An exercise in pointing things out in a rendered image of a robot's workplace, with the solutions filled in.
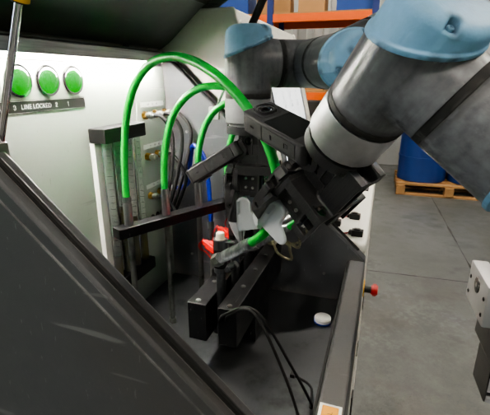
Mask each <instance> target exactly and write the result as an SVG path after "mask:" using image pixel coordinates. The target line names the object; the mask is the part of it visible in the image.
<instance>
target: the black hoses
mask: <svg viewBox="0 0 490 415"><path fill-rule="evenodd" d="M163 115H164V116H165V115H169V116H170V112H164V113H163ZM163 115H162V114H158V113H157V114H154V115H153V116H154V118H155V117H159V118H161V119H162V120H163V122H164V123H165V124H166V123H167V119H166V118H165V117H164V116H163ZM178 115H179V116H180V117H181V118H182V119H183V120H184V121H185V122H186V124H187V126H188V128H189V145H188V151H187V154H186V157H185V161H184V165H182V163H181V162H182V157H183V151H184V132H183V129H182V126H181V124H180V122H179V120H178V119H175V123H176V124H177V126H178V128H179V131H180V154H179V159H178V157H177V156H176V155H175V137H174V133H173V130H172V132H171V135H170V142H171V152H168V156H170V173H169V179H168V189H169V193H170V187H171V183H172V177H173V171H174V163H175V161H176V162H177V163H178V165H177V170H176V174H175V181H174V184H173V188H172V191H171V195H170V208H171V209H170V211H171V212H172V211H174V210H178V209H179V206H180V203H181V201H182V198H183V196H184V191H185V189H186V186H187V183H188V176H187V175H186V173H185V172H186V169H187V165H188V162H189V156H190V145H191V144H192V142H193V129H192V127H191V124H190V122H189V121H188V120H187V119H186V117H185V116H184V115H183V114H182V113H181V112H179V113H178ZM180 168H181V170H182V174H181V176H180V182H179V185H178V188H177V191H176V194H175V190H176V186H177V183H178V179H179V175H180ZM183 180H184V185H183V188H182V190H181V186H182V184H183ZM180 190H181V193H180ZM179 194H180V197H179ZM174 196H175V198H174ZM178 197H179V200H178V202H177V199H178ZM173 198H174V201H173ZM172 202H173V203H172ZM176 202H177V204H176ZM175 205H176V206H175Z"/></svg>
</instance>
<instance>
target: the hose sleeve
mask: <svg viewBox="0 0 490 415"><path fill-rule="evenodd" d="M249 238H250V237H248V238H246V239H243V240H242V241H240V242H239V243H237V244H235V245H233V246H231V247H229V248H227V249H224V250H223V251H222V252H220V253H218V254H217V261H218V262H219V263H225V262H227V261H229V260H231V259H233V258H235V257H237V256H239V255H241V254H243V253H246V252H247V251H250V250H251V249H253V248H254V247H255V246H254V247H251V246H250V245H249V244H248V239H249Z"/></svg>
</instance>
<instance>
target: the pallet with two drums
mask: <svg viewBox="0 0 490 415"><path fill-rule="evenodd" d="M413 185H415V186H413ZM424 186H426V187H424ZM394 187H395V194H402V195H413V196H423V197H433V198H453V199H463V200H474V201H478V200H477V199H476V198H475V197H470V196H459V195H454V192H455V193H467V194H470V192H469V191H468V190H466V189H465V188H464V187H463V186H462V185H461V184H460V183H459V182H458V181H456V180H455V179H454V178H453V177H452V176H451V175H450V174H449V173H446V171H445V170H444V169H443V168H442V167H441V166H440V165H438V164H437V163H436V162H435V161H434V160H433V159H432V158H431V157H430V156H429V155H428V154H427V153H426V152H425V151H424V150H423V149H422V148H420V147H419V146H418V145H417V144H416V143H415V142H414V141H413V140H412V139H411V138H410V137H409V136H408V135H407V134H406V133H405V132H403V133H402V137H401V143H400V150H399V164H398V169H397V170H394ZM435 187H438V188H435ZM405 189H422V190H433V191H443V194H429V193H418V192H407V191H404V190H405Z"/></svg>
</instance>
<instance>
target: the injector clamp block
mask: <svg viewBox="0 0 490 415"><path fill-rule="evenodd" d="M280 271H281V257H280V256H278V255H277V253H276V252H275V250H274V248H273V246H272V245H268V244H266V245H264V247H263V248H262V249H261V250H260V251H259V253H258V255H257V256H256V257H255V259H254V251H252V255H251V264H250V266H249V267H248V268H247V269H246V270H245V272H244V256H242V257H240V279H239V280H238V282H237V283H236V284H235V286H234V287H233V288H232V289H231V272H230V273H226V298H225V299H224V300H223V302H222V303H221V304H220V305H219V306H218V308H217V279H216V276H213V275H212V276H211V277H210V278H209V279H208V280H207V281H206V282H205V283H204V284H203V285H202V286H201V287H200V288H199V290H198V291H197V292H196V293H195V294H194V295H193V296H192V298H191V299H190V300H189V301H188V317H189V337H190V338H195V339H199V340H203V341H207V340H208V338H209V337H210V336H211V334H212V332H213V331H214V333H218V343H219V344H221V345H225V346H229V347H238V345H239V343H240V341H241V339H245V340H250V341H254V342H256V340H257V338H258V336H259V334H260V332H261V330H262V328H261V326H260V324H259V322H258V320H257V319H256V318H255V317H254V315H253V314H252V313H250V312H249V311H248V310H242V311H239V312H237V313H235V314H234V315H232V316H230V317H228V319H227V322H225V318H226V316H223V317H222V320H220V321H219V320H218V332H217V315H218V319H219V317H220V315H222V314H224V313H226V312H228V311H230V310H233V309H235V308H237V307H240V306H243V305H244V306H251V307H253V308H255V309H256V310H257V311H258V312H259V313H260V314H261V315H262V316H263V317H264V318H265V320H267V318H268V291H269V290H270V288H271V286H272V285H273V283H274V281H275V279H276V278H277V276H278V274H279V272H280Z"/></svg>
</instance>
